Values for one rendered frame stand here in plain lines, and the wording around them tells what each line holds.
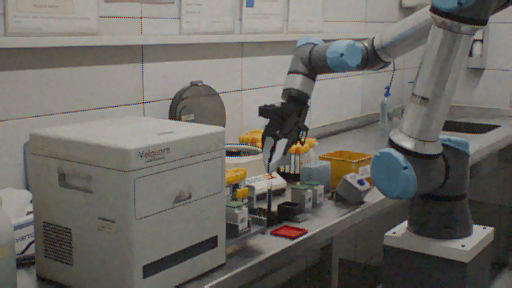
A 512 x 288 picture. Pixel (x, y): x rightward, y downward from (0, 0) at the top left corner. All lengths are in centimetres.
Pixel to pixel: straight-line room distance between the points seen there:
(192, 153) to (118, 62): 77
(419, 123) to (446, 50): 16
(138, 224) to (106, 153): 14
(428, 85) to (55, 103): 99
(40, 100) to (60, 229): 58
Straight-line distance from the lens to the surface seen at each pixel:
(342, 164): 203
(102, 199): 121
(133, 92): 204
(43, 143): 131
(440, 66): 137
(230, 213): 147
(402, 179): 141
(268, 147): 159
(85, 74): 191
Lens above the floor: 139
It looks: 11 degrees down
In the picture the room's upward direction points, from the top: 1 degrees clockwise
